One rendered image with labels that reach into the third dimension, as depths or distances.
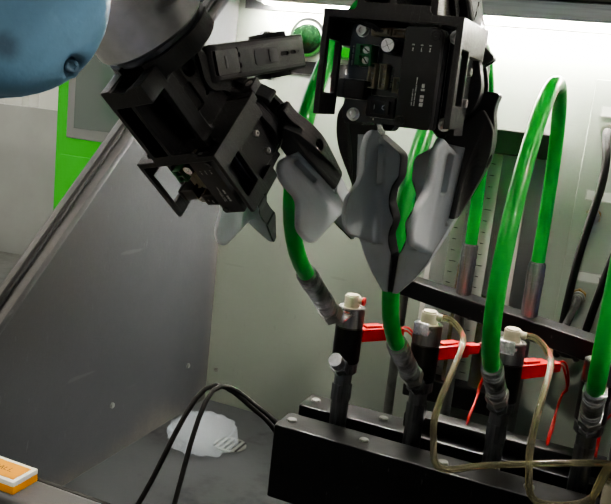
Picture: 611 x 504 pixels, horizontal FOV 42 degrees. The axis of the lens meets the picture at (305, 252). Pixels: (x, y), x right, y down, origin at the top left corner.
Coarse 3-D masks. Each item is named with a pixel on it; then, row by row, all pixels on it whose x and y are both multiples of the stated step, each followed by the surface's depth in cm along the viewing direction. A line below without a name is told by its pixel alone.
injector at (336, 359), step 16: (352, 320) 79; (336, 336) 80; (352, 336) 79; (336, 352) 80; (352, 352) 80; (336, 368) 78; (352, 368) 80; (336, 384) 81; (336, 400) 81; (336, 416) 81
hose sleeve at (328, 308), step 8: (312, 280) 67; (320, 280) 68; (304, 288) 68; (312, 288) 68; (320, 288) 69; (312, 296) 69; (320, 296) 70; (328, 296) 71; (320, 304) 71; (328, 304) 71; (336, 304) 73; (320, 312) 73; (328, 312) 72
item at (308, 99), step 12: (312, 72) 62; (312, 84) 61; (324, 84) 62; (312, 96) 61; (300, 108) 61; (312, 108) 61; (312, 120) 61; (288, 204) 61; (288, 216) 62; (288, 228) 62; (288, 240) 63; (300, 240) 63; (288, 252) 64; (300, 252) 64; (300, 264) 65; (300, 276) 66
